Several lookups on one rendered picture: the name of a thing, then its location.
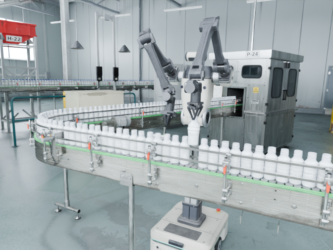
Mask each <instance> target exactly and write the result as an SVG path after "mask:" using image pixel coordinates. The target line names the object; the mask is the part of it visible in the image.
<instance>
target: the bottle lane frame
mask: <svg viewBox="0 0 333 250"><path fill-rule="evenodd" d="M56 149H57V150H58V154H61V155H60V156H59V157H58V163H55V165H54V162H52V165H54V166H56V167H60V168H65V169H69V170H73V171H77V172H82V173H86V174H90V175H94V176H98V177H102V178H106V179H111V180H115V181H119V182H120V173H121V172H127V173H131V174H132V176H133V185H136V186H140V187H145V188H150V189H154V190H158V191H163V192H167V193H171V194H175V195H180V196H183V197H188V198H192V199H196V200H200V201H204V202H209V203H213V204H217V205H221V206H226V207H230V208H234V209H238V210H243V211H247V212H251V213H255V214H259V215H264V216H268V217H272V218H276V219H280V220H284V221H289V222H293V223H297V224H301V225H305V226H310V227H314V228H318V229H322V230H327V231H331V232H333V194H331V193H329V199H328V200H331V206H330V207H329V209H330V212H331V213H330V215H329V217H328V221H329V223H328V224H325V226H321V218H322V211H323V204H324V196H325V192H321V191H315V190H312V189H304V188H298V187H294V186H292V187H291V186H286V185H280V184H277V183H275V184H274V183H270V182H268V181H267V182H264V181H261V180H259V181H258V180H254V179H253V178H252V179H247V178H245V177H244V178H242V177H239V176H231V175H226V188H228V181H232V182H231V187H230V188H229V189H231V194H230V195H229V196H228V200H227V201H225V203H222V187H223V174H220V173H217V172H215V173H214V172H210V171H204V170H198V169H192V168H191V167H190V168H187V167H185V166H184V167H182V166H179V165H178V166H176V165H173V164H172V165H171V164H167V163H166V164H165V163H162V162H156V161H151V173H153V172H154V167H157V172H155V174H157V179H155V180H154V181H153V183H152V184H151V185H150V186H148V183H147V181H148V176H147V174H148V160H145V159H144V160H143V159H140V158H139V159H138V158H135V157H134V158H132V157H127V156H121V155H116V154H111V153H105V152H100V151H94V150H92V155H93V161H96V160H97V156H99V160H98V161H97V162H99V166H98V167H97V162H95V163H94V167H97V168H95V170H94V171H93V172H92V173H91V171H90V150H89V149H83V148H78V147H73V146H67V145H62V144H56ZM153 179H154V174H153V176H152V180H153Z"/></svg>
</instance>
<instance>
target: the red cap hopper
mask: <svg viewBox="0 0 333 250"><path fill-rule="evenodd" d="M36 26H37V25H36V24H29V23H22V22H15V21H8V20H1V19H0V34H1V35H3V36H4V38H5V40H3V39H2V40H1V39H0V58H1V66H0V68H2V70H1V69H0V71H1V72H2V79H4V81H5V80H6V76H7V77H9V76H8V75H7V74H6V73H5V69H6V70H7V71H8V72H9V73H10V74H11V75H13V76H14V77H16V76H15V75H14V74H13V73H12V72H11V71H10V70H8V68H20V69H26V70H25V71H24V72H23V73H22V74H21V75H20V77H21V76H22V75H23V74H24V73H25V72H26V71H28V76H27V77H28V79H29V80H30V81H31V75H32V74H33V73H34V71H36V80H37V79H38V80H39V69H38V54H37V39H36V37H37V35H36V31H35V27H36ZM31 38H33V42H34V45H33V46H31V45H29V39H31ZM25 41H26V45H20V43H23V42H25ZM3 47H10V48H22V49H26V52H27V65H28V67H21V66H5V64H4V53H3ZM31 48H34V56H35V67H31V66H30V53H29V49H31ZM31 69H34V70H33V71H32V72H31ZM37 99H38V113H39V114H40V113H41V99H40V98H37ZM4 101H5V111H6V115H5V116H4V117H3V111H2V100H1V94H0V123H1V128H0V129H1V130H2V129H5V128H4V122H5V123H7V132H6V133H12V132H11V130H10V124H12V118H11V119H10V118H9V113H10V112H11V110H10V111H9V108H8V97H7V93H4ZM30 105H31V112H30V113H31V115H30V114H29V113H28V112H26V111H25V110H24V109H23V110H22V111H24V112H25V113H26V114H27V115H29V117H22V118H15V117H16V116H17V115H18V114H19V113H17V114H16V115H15V116H14V119H15V120H17V119H29V118H33V115H32V101H31V98H30ZM5 118H6V119H5ZM22 122H28V121H19V122H15V123H22Z"/></svg>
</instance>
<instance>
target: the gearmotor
mask: <svg viewBox="0 0 333 250"><path fill-rule="evenodd" d="M130 124H131V118H130V117H129V116H118V117H112V118H111V120H109V121H103V122H102V131H103V126H108V128H109V127H114V132H115V128H118V127H123V129H124V128H125V126H130ZM108 130H109V129H108Z"/></svg>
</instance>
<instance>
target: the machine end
mask: <svg viewBox="0 0 333 250"><path fill-rule="evenodd" d="M223 56H224V58H225V59H228V62H229V66H231V67H232V70H233V72H234V77H233V82H232V86H231V87H225V86H223V91H222V97H230V96H236V98H243V99H241V101H243V103H238V104H243V109H242V114H236V115H230V116H226V117H224V118H223V132H222V141H228V142H229V146H228V147H229V148H232V145H233V143H234V142H237V143H240V148H239V150H242V151H243V150H244V144H246V143H247V144H251V151H252V152H253V153H255V149H256V145H260V146H263V153H267V152H268V147H270V146H271V147H275V148H278V147H281V146H283V145H285V146H284V147H286V148H288V147H289V146H287V144H288V143H290V142H291V141H292V138H293V135H292V134H293V124H294V117H295V116H296V115H295V111H296V110H298V108H295V105H296V102H297V99H296V96H297V87H298V78H299V72H300V69H299V68H300V63H302V62H303V59H304V56H301V55H296V54H291V53H286V52H281V51H276V50H257V51H241V52H225V53H223ZM238 101H240V100H238ZM220 131H221V117H218V118H212V119H211V120H210V124H209V135H208V136H207V137H208V138H209V143H211V140H217V141H218V145H220Z"/></svg>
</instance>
